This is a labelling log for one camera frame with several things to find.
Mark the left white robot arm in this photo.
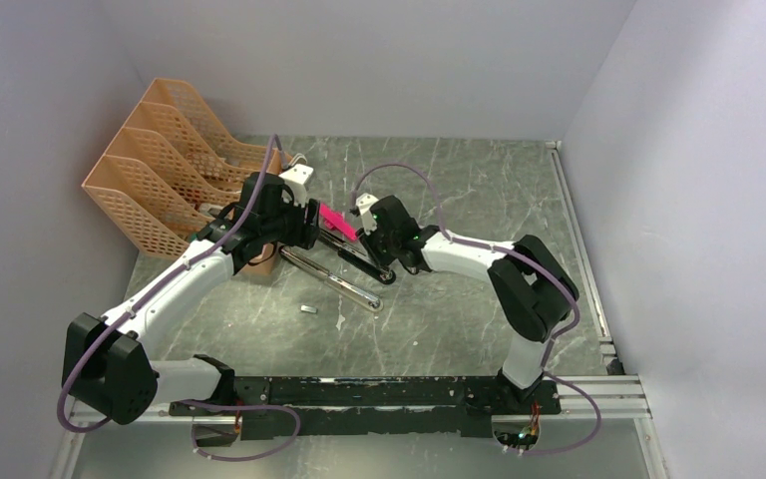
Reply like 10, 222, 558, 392
58, 165, 319, 425

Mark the beige black stapler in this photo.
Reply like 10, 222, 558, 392
279, 245, 383, 312

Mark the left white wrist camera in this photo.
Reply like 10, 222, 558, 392
279, 164, 314, 207

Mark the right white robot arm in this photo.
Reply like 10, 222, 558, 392
351, 194, 579, 413

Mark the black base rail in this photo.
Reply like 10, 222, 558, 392
169, 375, 562, 440

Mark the orange mesh file organizer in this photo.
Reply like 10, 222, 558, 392
82, 78, 283, 259

